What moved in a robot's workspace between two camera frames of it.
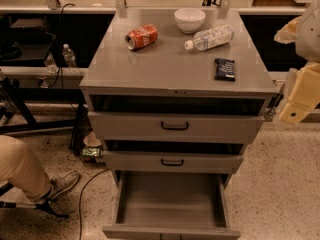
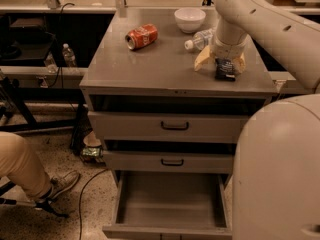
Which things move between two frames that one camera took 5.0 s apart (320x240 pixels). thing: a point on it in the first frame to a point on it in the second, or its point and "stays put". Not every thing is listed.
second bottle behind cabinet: x=51 y=63 stays put
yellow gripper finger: x=288 y=33 to x=221 y=50
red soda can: x=141 y=37 stays put
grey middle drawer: x=173 y=162 stays put
